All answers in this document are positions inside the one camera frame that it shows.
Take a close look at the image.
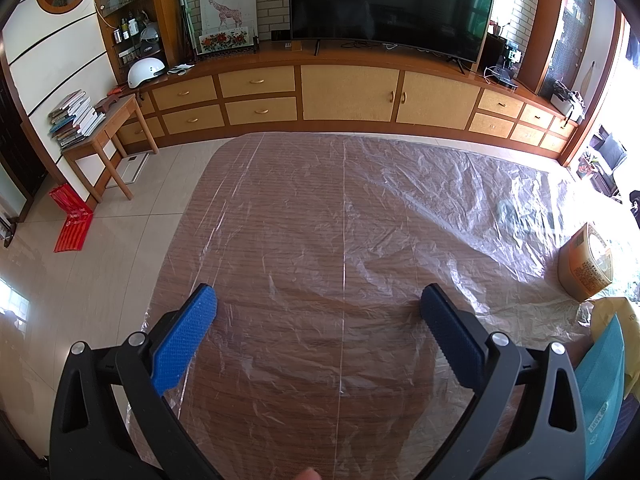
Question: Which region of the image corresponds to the blue plastic bag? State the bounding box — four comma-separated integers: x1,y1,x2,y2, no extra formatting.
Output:
575,315,625,479

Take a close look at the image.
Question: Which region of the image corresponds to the yellow paper bag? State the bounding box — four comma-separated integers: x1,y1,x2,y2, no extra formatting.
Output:
590,297,640,399

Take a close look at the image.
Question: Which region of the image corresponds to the gold loreal cardboard box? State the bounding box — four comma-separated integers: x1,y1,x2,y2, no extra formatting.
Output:
558,222,614,302

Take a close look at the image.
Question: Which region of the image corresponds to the red paper bag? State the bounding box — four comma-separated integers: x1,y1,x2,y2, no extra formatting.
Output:
49,183,93,252

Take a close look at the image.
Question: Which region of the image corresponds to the white scale on floor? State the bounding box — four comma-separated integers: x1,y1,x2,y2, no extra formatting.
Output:
117,152,150,185

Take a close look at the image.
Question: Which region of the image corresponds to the small wooden side table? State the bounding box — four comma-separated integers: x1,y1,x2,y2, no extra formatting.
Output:
60,93,161,205

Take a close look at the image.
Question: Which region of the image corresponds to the stack of books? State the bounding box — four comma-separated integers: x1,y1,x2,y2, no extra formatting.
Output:
48,89,105,150

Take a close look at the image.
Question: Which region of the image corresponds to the long wooden tv cabinet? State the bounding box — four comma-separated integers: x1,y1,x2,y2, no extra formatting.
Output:
134,42,577,162

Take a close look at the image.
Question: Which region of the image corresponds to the grey printer on cabinet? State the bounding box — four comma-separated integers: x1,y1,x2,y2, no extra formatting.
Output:
551,80,585,122

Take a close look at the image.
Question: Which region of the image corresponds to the white helmet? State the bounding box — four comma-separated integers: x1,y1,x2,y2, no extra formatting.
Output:
127,58,165,89

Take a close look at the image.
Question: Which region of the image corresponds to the black coffee machine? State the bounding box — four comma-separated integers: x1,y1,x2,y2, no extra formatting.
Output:
478,34,522,91

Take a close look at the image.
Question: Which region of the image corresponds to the red flower picture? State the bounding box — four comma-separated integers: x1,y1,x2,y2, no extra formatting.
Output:
198,27,253,53

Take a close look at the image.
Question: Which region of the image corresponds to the large black television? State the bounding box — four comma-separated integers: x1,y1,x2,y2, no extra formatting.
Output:
290,0,494,63

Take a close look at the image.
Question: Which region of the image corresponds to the giraffe painting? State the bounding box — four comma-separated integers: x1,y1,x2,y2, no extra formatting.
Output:
200,0,258,38

